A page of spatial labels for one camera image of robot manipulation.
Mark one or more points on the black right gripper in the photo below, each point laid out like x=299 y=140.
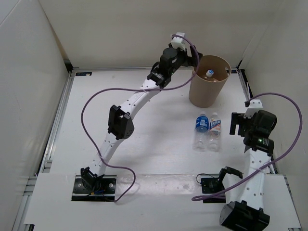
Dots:
x=237 y=119

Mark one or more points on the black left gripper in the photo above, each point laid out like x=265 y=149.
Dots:
x=187 y=60

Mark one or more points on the clear unlabelled plastic bottle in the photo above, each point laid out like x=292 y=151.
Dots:
x=209 y=75

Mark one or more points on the white orange label plastic bottle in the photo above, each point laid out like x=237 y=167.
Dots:
x=214 y=133

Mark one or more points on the blue label plastic bottle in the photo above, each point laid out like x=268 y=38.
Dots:
x=201 y=131

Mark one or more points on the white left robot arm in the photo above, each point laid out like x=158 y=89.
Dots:
x=120 y=121

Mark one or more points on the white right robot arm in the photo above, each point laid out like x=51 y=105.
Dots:
x=244 y=208

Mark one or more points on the tan cylindrical bin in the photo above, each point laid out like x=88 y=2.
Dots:
x=203 y=93

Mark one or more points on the blue white sticker label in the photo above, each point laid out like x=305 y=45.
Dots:
x=82 y=74

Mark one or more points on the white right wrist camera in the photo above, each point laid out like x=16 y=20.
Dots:
x=252 y=107

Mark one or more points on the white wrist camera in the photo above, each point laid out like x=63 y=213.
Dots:
x=252 y=107
x=178 y=42

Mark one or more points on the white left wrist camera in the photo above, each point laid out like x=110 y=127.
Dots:
x=178 y=42

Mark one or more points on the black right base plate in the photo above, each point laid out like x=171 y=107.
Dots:
x=210 y=185

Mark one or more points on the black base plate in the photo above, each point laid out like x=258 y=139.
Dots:
x=103 y=189
x=210 y=185

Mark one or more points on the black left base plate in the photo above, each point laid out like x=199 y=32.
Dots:
x=103 y=189

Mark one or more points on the aluminium table frame rail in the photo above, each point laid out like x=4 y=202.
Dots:
x=47 y=157

